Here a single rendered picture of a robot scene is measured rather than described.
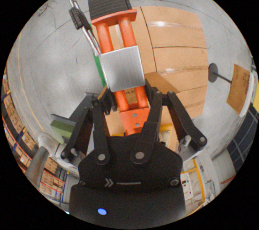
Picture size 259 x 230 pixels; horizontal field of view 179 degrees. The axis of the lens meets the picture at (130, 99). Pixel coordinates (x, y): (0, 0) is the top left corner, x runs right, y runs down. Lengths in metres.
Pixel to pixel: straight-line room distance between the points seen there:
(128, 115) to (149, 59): 0.57
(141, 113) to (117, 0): 0.22
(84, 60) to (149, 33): 0.97
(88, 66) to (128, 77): 1.23
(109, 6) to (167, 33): 0.65
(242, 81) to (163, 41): 1.19
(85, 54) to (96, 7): 1.23
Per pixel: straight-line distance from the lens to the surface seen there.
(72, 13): 0.20
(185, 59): 0.84
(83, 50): 1.40
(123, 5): 0.17
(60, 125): 0.91
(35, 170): 0.67
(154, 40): 0.73
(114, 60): 0.15
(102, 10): 0.17
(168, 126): 0.44
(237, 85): 1.48
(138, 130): 0.27
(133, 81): 0.16
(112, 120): 0.40
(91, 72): 1.37
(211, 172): 1.83
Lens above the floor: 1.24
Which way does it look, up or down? 62 degrees down
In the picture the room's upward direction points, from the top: 178 degrees clockwise
